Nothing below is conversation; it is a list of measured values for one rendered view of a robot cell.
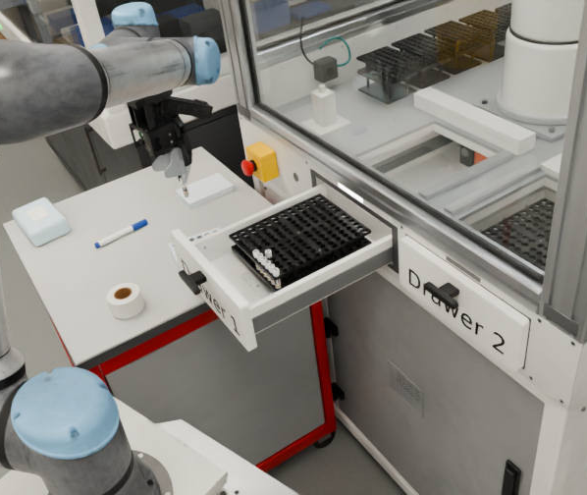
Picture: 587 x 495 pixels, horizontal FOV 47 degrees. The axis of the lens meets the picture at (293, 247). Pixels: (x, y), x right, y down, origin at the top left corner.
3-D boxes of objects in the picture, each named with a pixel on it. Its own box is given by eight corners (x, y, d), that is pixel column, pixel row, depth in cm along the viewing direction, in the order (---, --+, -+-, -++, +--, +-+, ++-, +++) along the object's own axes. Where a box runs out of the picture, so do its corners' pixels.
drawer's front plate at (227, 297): (249, 353, 118) (240, 307, 112) (181, 273, 139) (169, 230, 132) (257, 349, 119) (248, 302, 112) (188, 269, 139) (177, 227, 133)
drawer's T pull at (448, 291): (453, 311, 109) (453, 305, 109) (422, 288, 115) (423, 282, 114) (469, 302, 111) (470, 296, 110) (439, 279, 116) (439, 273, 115)
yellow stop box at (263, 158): (261, 185, 159) (257, 158, 154) (246, 173, 164) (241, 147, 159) (280, 177, 161) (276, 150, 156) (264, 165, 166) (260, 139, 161)
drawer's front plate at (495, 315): (515, 373, 108) (522, 324, 101) (400, 283, 128) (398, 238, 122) (523, 368, 109) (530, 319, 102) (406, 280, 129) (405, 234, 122)
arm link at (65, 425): (106, 511, 83) (76, 441, 76) (15, 492, 87) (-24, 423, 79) (147, 434, 93) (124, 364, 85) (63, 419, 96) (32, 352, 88)
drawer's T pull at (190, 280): (195, 297, 120) (194, 291, 119) (179, 276, 125) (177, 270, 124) (213, 288, 121) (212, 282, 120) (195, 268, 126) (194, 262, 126)
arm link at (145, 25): (98, 16, 114) (121, -1, 121) (116, 77, 121) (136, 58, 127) (139, 15, 112) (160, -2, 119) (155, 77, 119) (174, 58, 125)
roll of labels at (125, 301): (108, 320, 138) (103, 306, 136) (114, 298, 144) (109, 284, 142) (141, 316, 138) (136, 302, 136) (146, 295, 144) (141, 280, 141)
